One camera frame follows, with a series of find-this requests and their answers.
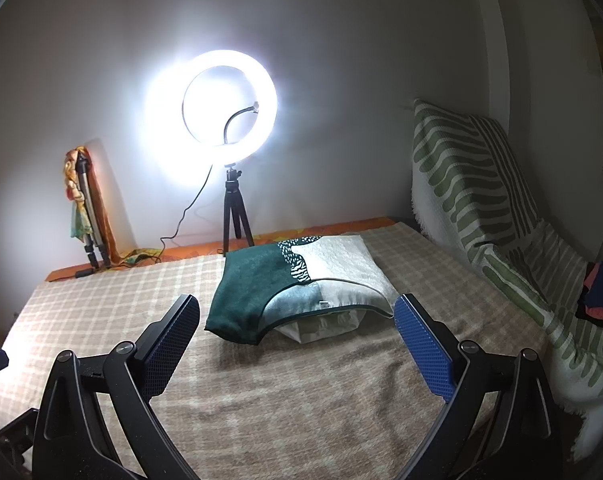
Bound beige plaid blanket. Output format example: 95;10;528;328
0;222;552;480

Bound white pants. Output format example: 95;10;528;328
279;310;365;345

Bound white ring light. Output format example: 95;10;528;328
182;50;278;166

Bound green striped white blanket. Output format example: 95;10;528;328
411;99;603;466

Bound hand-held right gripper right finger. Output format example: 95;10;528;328
394;292;565;480

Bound folded silver black tripod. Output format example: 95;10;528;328
74;157;112;268

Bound colourful patterned cloth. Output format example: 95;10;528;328
62;146;157;266

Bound dark and red clothes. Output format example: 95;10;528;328
576;260;603;333

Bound black power cable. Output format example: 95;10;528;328
156;165;213;261

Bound white and green patterned top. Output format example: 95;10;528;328
204;234;397;346

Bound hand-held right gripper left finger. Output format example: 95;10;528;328
32;294;202;480

